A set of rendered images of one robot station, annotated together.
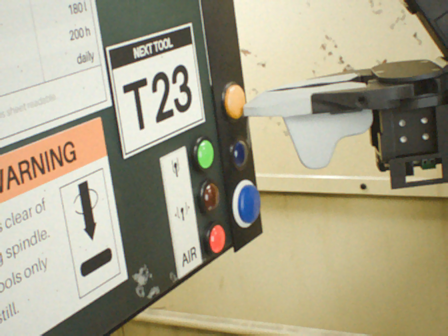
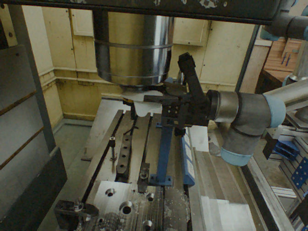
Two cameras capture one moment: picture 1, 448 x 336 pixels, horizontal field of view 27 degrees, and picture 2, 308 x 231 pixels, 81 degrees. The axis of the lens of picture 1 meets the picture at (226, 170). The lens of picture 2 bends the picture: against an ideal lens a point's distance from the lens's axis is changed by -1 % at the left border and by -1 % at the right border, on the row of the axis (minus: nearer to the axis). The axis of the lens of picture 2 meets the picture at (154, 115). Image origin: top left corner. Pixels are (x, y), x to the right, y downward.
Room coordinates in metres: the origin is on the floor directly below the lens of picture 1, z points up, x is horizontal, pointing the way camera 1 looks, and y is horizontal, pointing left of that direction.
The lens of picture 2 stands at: (0.17, 0.47, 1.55)
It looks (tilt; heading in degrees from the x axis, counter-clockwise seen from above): 30 degrees down; 330
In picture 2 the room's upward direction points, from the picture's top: 5 degrees clockwise
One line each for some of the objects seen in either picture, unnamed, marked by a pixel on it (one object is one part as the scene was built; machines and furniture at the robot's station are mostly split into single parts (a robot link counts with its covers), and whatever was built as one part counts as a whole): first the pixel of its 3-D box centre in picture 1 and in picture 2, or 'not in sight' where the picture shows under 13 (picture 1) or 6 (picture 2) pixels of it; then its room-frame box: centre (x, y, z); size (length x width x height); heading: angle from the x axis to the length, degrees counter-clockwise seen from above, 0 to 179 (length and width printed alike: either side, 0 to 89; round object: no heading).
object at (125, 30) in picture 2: not in sight; (134, 45); (0.54, 0.32, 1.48); 0.16 x 0.16 x 0.12
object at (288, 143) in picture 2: not in sight; (285, 150); (0.53, -0.70, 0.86); 0.09 x 0.09 x 0.09; 55
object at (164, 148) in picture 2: not in sight; (163, 155); (0.63, 0.15, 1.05); 0.10 x 0.05 x 0.30; 58
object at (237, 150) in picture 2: not in sight; (237, 139); (0.41, 0.07, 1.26); 0.11 x 0.08 x 0.11; 149
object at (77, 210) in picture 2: not in sight; (78, 213); (0.57, 0.49, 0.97); 0.13 x 0.03 x 0.15; 58
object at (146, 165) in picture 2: not in sight; (143, 180); (0.60, 0.25, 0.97); 0.13 x 0.03 x 0.15; 148
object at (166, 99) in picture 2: not in sight; (163, 96); (0.48, 0.28, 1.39); 0.09 x 0.05 x 0.02; 71
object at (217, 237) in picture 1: (216, 239); not in sight; (0.64, 0.01, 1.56); 0.02 x 0.01 x 0.02; 148
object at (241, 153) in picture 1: (239, 153); not in sight; (0.68, -0.01, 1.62); 0.02 x 0.01 x 0.02; 148
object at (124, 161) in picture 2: not in sight; (124, 156); (0.80, 0.25, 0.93); 0.26 x 0.05 x 0.06; 153
